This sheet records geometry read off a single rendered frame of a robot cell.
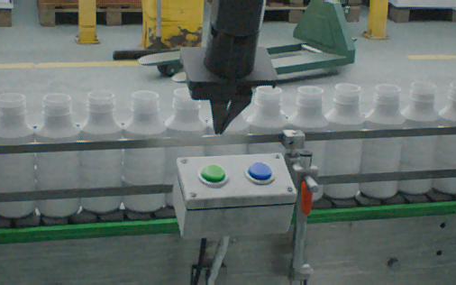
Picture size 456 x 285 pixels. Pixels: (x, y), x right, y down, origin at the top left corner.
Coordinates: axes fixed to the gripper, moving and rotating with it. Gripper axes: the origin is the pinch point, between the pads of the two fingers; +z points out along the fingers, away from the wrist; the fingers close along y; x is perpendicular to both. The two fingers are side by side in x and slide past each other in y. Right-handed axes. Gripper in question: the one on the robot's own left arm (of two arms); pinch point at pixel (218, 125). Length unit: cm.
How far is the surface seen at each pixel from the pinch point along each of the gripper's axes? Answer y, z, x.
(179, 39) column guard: -92, 262, -397
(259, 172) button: -5.9, 6.7, 1.2
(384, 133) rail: -28.6, 12.4, -12.0
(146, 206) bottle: 5.6, 21.6, -9.0
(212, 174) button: 0.2, 6.8, 1.1
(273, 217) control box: -7.7, 11.6, 4.4
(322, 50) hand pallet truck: -176, 254, -372
